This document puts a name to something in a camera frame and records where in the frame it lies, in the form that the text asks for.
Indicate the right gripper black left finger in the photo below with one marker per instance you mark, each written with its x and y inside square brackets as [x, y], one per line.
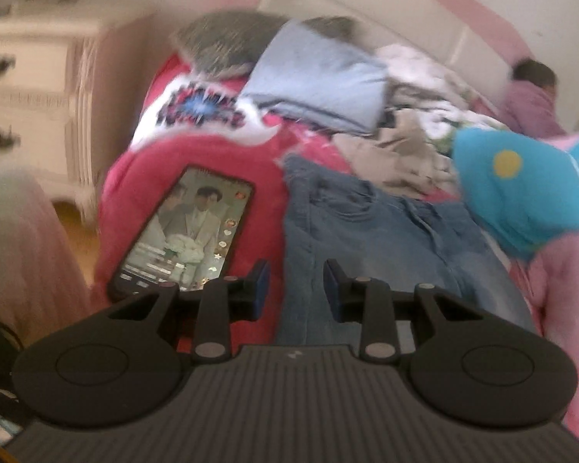
[125, 362]

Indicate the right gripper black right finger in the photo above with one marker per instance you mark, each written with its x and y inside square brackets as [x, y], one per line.
[464, 362]

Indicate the blue denim jeans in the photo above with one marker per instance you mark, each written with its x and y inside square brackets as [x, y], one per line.
[398, 240]

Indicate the pink floral duvet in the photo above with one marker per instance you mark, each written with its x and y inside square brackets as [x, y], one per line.
[552, 284]

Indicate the black smartphone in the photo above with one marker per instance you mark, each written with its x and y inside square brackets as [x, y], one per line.
[188, 237]

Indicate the beige garment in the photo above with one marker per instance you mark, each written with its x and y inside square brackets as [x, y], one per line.
[399, 160]

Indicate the red floral bed blanket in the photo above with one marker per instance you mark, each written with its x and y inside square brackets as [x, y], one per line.
[140, 177]

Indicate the person in purple top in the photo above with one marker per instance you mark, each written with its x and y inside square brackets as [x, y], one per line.
[529, 102]

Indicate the white grey patterned blanket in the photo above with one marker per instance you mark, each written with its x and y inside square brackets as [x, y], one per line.
[439, 98]

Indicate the white bedside dresser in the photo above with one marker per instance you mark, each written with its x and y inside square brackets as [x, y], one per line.
[70, 91]

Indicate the dark floral pillow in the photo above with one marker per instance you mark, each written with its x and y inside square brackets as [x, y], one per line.
[227, 43]

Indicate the light blue sweatshirt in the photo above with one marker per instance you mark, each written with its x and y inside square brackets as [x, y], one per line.
[305, 75]

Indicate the pink cream headboard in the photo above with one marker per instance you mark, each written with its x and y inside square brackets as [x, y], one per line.
[463, 35]

